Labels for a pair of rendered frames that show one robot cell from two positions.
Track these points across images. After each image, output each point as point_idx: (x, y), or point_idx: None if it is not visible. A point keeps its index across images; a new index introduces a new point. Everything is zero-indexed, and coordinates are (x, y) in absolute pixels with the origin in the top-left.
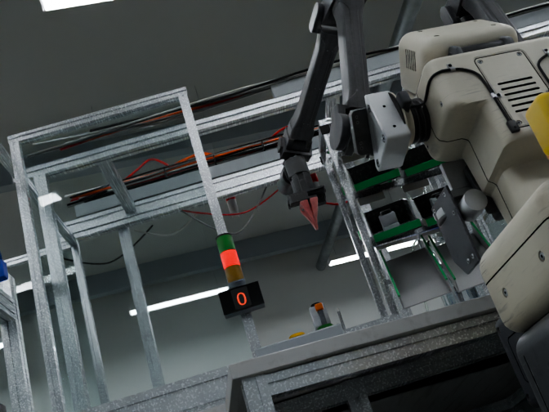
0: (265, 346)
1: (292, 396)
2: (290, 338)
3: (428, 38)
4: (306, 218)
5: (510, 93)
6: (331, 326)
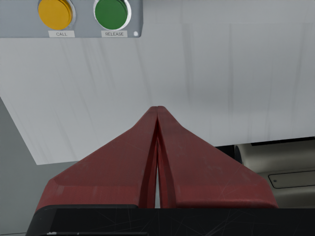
0: (4, 37)
1: None
2: (48, 37)
3: None
4: (107, 145)
5: None
6: (123, 37)
